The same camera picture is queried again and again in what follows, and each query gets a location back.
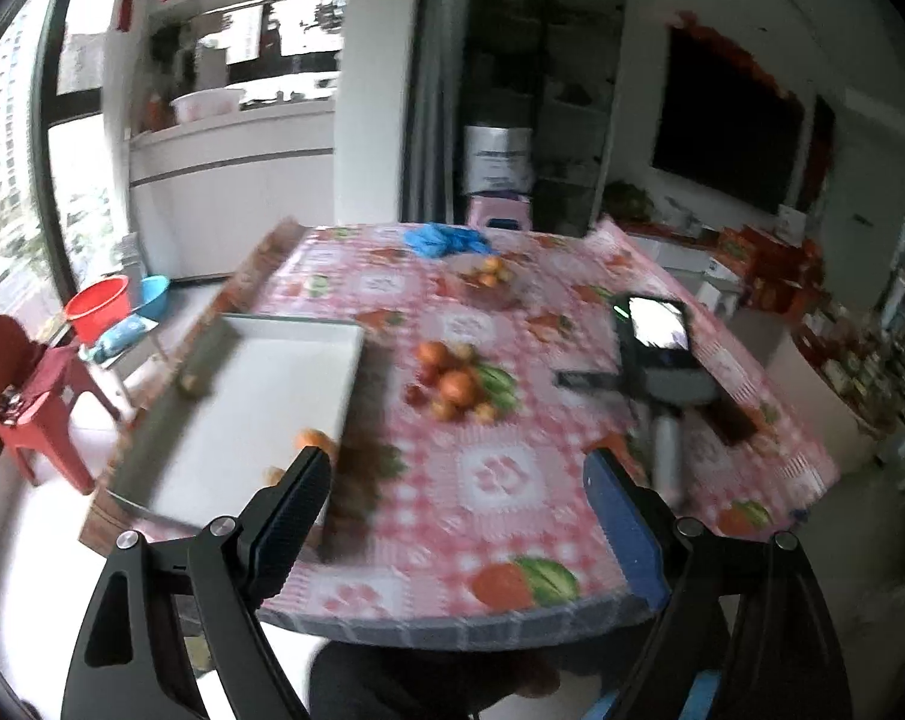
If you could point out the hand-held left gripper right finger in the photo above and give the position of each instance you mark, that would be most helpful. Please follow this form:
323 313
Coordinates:
625 525

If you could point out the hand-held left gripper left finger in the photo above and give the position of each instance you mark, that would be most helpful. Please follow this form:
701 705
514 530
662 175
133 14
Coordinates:
287 532

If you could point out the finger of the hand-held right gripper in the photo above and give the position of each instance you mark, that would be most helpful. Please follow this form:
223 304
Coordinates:
587 381
734 418

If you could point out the orange tangerine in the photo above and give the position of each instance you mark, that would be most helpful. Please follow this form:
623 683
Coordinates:
458 387
496 267
431 354
485 280
315 440

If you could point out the white rectangular tray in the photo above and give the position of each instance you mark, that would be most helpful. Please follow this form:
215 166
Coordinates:
257 405

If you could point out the small brown round fruit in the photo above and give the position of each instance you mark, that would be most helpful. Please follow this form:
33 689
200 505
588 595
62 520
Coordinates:
443 410
485 411

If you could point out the clear glass bowl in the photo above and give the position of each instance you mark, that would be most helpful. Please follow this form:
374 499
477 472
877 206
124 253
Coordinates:
490 294

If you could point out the pink checkered printed tablecloth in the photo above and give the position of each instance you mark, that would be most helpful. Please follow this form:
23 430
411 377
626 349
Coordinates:
497 480

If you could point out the shelf of packaged goods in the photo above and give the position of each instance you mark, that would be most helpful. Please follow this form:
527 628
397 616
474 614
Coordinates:
872 367

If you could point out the stack of red gift boxes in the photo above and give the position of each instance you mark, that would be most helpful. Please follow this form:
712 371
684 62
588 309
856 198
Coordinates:
771 270

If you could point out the green leafy plant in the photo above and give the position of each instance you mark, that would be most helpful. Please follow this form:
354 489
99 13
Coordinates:
631 200

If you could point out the pink plastic stool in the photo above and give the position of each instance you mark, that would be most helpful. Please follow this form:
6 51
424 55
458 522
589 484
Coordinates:
497 206

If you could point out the blue disposable gloves pile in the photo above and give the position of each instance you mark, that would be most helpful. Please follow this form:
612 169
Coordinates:
446 240

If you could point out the white labelled box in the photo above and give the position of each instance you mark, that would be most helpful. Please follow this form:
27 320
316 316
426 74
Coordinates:
497 161

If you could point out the blue white patterned pack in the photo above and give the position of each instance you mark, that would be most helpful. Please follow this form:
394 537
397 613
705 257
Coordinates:
126 337

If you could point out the blue plastic basin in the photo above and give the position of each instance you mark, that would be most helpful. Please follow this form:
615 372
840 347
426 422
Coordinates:
152 296

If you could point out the red plastic chair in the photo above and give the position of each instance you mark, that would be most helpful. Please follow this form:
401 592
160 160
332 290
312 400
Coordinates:
40 405

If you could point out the red plastic basin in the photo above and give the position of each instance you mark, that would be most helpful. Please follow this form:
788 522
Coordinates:
96 307

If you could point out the dark open shelving unit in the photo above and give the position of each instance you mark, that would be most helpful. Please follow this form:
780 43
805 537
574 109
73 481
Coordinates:
550 75

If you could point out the grey curtain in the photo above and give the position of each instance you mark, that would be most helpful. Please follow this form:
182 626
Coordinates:
434 90

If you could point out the white kitchen counter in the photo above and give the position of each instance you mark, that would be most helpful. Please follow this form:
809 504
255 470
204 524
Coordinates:
235 195

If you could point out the white plastic basin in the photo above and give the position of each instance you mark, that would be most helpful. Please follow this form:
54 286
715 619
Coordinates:
209 105

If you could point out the black wall television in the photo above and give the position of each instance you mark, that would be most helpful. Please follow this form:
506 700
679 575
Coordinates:
722 120

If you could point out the black window frame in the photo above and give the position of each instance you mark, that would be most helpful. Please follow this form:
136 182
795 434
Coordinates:
41 165

